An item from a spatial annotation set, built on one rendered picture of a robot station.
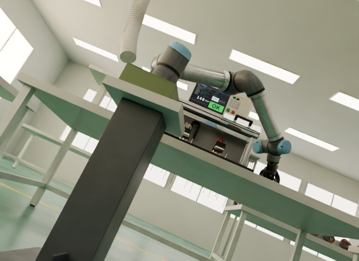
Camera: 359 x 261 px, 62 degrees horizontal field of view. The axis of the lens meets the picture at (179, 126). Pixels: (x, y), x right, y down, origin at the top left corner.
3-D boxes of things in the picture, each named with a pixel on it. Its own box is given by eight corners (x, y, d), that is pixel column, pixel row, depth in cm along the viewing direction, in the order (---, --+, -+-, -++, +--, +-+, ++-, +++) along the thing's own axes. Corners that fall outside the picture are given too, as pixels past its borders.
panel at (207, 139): (236, 180, 208) (250, 141, 216) (150, 143, 213) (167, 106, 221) (236, 180, 209) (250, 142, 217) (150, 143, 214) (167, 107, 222)
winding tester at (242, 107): (244, 126, 206) (254, 101, 212) (186, 101, 210) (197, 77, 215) (232, 140, 244) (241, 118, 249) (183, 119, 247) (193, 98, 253)
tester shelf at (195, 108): (258, 137, 202) (260, 131, 203) (166, 98, 207) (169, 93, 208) (242, 151, 244) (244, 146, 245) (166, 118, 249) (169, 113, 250)
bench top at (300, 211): (396, 244, 151) (398, 235, 152) (16, 78, 168) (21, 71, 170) (306, 233, 247) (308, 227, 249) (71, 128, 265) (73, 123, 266)
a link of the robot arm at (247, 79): (260, 61, 148) (297, 148, 156) (247, 66, 158) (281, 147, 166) (244, 70, 144) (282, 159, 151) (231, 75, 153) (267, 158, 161)
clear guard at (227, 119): (260, 133, 176) (264, 124, 177) (223, 117, 177) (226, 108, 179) (246, 145, 207) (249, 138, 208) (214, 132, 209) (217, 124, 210)
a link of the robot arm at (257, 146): (263, 140, 161) (279, 138, 165) (250, 140, 171) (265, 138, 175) (264, 155, 160) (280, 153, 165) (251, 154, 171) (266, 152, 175)
